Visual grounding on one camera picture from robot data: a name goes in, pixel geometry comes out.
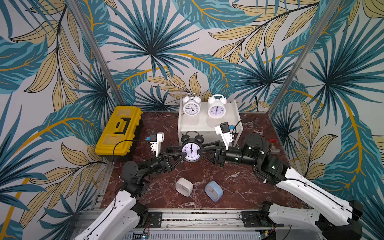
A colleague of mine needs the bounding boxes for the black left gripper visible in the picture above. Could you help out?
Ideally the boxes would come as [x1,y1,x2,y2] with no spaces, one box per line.
[139,146,187,180]

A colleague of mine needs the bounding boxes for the black twin-bell alarm clock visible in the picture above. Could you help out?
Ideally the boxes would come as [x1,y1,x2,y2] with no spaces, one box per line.
[181,131,204,163]

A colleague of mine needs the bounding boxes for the white square alarm clock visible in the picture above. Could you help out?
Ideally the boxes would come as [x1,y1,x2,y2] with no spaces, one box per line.
[175,178,194,197]

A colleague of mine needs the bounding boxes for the white plastic twin-bell clock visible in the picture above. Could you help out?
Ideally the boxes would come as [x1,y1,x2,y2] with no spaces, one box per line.
[208,94,227,119]

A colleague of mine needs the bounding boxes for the blue square alarm clock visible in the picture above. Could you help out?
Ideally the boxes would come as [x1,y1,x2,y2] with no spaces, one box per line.
[205,181,224,202]

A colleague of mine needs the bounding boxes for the white metal twin-bell clock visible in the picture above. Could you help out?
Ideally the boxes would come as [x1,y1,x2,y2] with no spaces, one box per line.
[182,96,201,116]

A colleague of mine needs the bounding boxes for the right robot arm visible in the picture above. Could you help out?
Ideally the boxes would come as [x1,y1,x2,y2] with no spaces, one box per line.
[197,133,363,240]

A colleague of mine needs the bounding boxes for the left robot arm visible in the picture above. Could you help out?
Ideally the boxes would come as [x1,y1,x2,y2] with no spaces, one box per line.
[75,147,187,240]

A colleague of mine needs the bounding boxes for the white two-tier shelf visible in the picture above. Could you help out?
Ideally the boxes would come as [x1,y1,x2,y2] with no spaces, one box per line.
[178,101,243,144]

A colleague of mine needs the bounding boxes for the yellow black toolbox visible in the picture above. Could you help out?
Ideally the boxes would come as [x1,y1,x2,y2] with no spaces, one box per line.
[95,106,144,162]

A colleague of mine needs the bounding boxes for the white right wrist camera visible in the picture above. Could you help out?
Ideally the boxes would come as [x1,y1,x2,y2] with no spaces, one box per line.
[215,122,235,150]

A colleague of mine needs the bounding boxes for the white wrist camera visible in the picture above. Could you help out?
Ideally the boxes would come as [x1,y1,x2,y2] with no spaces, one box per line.
[146,133,164,157]
[215,122,235,150]

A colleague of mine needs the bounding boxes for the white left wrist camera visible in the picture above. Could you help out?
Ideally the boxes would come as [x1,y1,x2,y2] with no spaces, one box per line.
[146,133,164,157]

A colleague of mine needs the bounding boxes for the metal valve red handle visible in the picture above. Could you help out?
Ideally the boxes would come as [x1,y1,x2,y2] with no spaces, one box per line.
[268,139,280,155]

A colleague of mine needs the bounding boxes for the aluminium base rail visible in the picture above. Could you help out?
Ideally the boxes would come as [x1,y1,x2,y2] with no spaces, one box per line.
[71,208,334,240]

